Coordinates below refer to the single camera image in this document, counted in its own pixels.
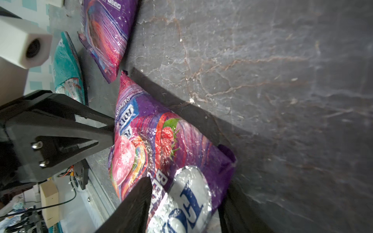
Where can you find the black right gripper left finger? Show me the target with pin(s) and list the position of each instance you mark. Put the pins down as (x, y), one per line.
(132, 214)

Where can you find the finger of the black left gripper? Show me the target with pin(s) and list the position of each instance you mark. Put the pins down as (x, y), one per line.
(43, 133)

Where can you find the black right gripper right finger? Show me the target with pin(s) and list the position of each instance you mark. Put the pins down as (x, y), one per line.
(236, 216)

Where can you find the teal candy bag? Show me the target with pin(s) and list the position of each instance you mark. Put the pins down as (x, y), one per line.
(68, 79)

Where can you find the large purple Fox's candy bag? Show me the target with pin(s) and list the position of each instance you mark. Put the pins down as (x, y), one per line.
(190, 176)

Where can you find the small purple berries candy bag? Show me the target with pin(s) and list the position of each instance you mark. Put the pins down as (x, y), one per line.
(106, 27)

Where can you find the aluminium front rail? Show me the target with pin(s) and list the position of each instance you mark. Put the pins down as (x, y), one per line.
(87, 209)

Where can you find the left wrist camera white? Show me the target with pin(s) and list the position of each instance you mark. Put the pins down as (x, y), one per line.
(23, 43)

